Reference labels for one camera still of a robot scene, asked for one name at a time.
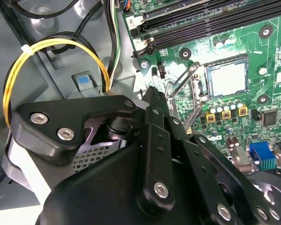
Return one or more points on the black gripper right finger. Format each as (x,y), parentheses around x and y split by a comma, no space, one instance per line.
(194,168)

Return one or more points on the silver CPU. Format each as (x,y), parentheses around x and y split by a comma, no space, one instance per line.
(228,79)

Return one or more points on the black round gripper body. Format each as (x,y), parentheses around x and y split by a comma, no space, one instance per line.
(96,194)

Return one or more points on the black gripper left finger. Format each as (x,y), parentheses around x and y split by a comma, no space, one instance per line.
(49,117)

